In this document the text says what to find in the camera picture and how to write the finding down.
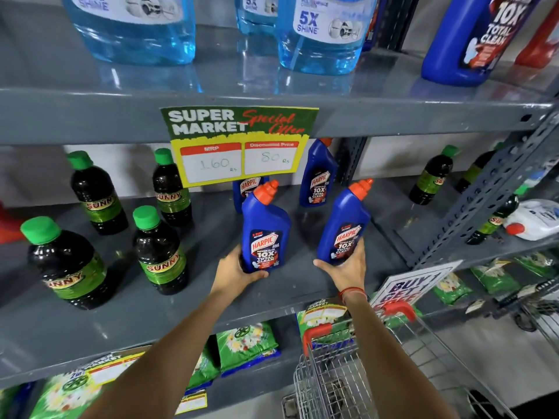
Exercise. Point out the clear light blue cleaner bottle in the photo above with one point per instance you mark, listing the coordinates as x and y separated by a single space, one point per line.
323 39
135 34
255 15

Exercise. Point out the person's right hand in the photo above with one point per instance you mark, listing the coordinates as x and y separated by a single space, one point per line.
349 272

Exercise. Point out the grey metal shelving rack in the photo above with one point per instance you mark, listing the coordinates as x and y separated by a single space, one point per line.
131 113

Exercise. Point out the person's left thumb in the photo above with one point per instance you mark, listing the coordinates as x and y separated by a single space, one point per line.
255 277

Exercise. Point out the red cleaner bottle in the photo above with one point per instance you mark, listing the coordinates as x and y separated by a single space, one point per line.
539 43

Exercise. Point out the yellow shelf price label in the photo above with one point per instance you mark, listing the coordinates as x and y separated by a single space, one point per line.
191 402

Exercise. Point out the small green yellow shelf sign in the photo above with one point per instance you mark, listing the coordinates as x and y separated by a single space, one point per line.
323 310
111 368

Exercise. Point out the large blue toilet cleaner bottle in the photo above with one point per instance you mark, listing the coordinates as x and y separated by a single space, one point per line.
458 43

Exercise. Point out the white offer sign card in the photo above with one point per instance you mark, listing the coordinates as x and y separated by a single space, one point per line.
412 283

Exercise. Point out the person's right forearm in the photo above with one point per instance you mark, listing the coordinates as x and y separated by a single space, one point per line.
393 366

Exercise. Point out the person's left hand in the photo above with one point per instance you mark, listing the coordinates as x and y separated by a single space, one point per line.
229 279

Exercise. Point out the row of green detergent packets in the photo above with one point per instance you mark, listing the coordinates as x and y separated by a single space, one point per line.
246 344

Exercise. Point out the person's left forearm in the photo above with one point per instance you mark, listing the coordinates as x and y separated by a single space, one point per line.
174 357

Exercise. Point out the dark blue bottle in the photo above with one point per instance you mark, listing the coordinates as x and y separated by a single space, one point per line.
374 21

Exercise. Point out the white bottle with red cap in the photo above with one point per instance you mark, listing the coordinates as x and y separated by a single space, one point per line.
535 220

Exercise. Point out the green and yellow price sign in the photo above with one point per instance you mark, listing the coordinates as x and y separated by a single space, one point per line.
238 146

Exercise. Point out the dark bottle with green cap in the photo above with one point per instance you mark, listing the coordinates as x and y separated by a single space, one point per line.
70 266
171 191
97 196
159 253
430 178
493 222
474 170

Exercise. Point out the person's right thumb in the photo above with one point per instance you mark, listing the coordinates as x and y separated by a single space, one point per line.
325 266

